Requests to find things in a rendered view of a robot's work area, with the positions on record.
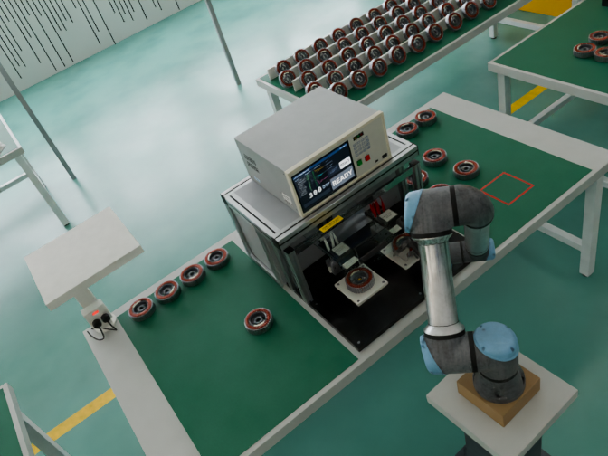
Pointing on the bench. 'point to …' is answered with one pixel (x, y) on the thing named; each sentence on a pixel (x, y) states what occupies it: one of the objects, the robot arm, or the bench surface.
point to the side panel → (255, 245)
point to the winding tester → (312, 143)
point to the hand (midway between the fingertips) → (404, 245)
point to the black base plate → (401, 306)
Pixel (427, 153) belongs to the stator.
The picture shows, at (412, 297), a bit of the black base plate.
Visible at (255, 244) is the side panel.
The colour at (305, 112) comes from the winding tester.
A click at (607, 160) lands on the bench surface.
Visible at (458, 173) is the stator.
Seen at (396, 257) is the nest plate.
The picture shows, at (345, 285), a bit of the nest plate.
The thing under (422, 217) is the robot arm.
